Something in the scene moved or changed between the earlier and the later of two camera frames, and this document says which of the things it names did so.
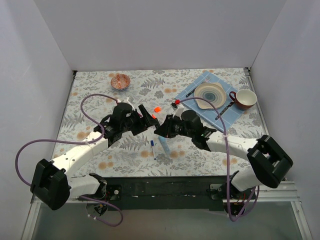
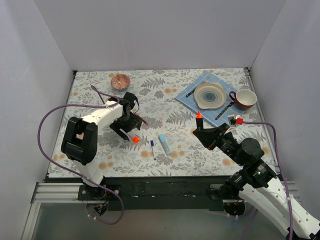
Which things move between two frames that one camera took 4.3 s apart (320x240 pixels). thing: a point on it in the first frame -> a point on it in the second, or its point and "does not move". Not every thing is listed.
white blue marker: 153,149 does not move
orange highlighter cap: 157,109 -> 135,139
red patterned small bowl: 120,81 does not move
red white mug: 244,99 does not move
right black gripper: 169,126 -> 216,136
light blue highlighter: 165,143 does not move
